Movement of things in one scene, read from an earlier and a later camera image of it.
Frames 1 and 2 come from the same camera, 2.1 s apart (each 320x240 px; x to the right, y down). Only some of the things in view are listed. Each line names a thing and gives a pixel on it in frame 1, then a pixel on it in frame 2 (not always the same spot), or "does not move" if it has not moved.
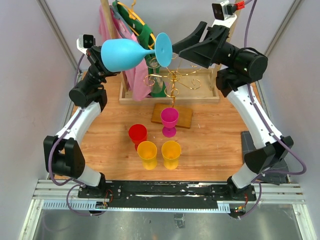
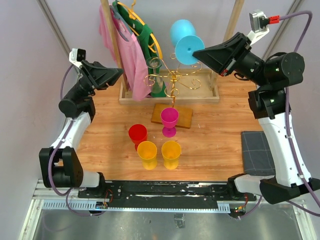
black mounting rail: [167, 194] does not move
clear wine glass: [156, 80] does not move
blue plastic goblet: [118, 55] -> [182, 35]
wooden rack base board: [185, 114] does not move
